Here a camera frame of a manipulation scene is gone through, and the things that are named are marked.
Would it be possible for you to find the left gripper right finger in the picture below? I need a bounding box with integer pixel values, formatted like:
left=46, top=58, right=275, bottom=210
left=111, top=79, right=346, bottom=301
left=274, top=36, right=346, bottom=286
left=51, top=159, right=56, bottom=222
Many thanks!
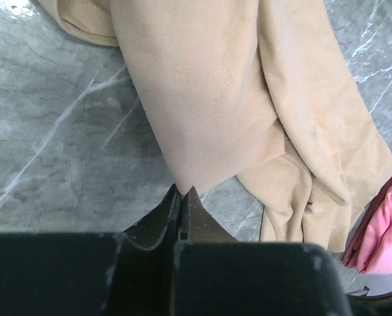
left=179, top=187, right=238, bottom=243

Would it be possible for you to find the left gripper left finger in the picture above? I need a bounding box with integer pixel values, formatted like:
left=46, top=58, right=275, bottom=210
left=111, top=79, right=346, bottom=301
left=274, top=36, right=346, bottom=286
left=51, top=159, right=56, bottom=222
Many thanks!
left=123, top=184, right=182, bottom=250

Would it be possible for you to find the beige t shirt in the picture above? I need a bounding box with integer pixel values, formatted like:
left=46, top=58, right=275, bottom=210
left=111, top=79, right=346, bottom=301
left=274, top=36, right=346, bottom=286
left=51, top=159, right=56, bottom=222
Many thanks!
left=42, top=0, right=392, bottom=253

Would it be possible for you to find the dark pink folded t shirt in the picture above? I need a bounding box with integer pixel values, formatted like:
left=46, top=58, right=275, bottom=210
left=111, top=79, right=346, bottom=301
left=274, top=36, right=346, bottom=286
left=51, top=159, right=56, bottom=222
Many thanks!
left=342, top=161, right=392, bottom=302

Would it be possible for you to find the light pink folded t shirt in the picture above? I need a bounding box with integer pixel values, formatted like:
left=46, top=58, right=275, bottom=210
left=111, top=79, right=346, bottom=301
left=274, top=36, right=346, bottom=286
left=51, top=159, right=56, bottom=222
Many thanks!
left=356, top=185, right=392, bottom=275

